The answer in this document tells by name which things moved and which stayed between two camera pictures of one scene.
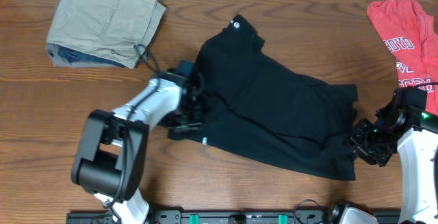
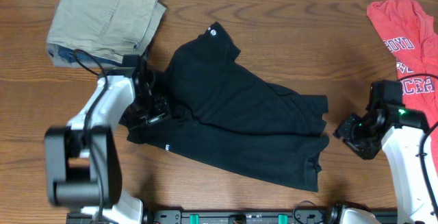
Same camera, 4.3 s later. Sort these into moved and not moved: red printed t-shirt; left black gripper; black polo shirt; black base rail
Moved: black polo shirt; left black gripper
Not moved: black base rail; red printed t-shirt
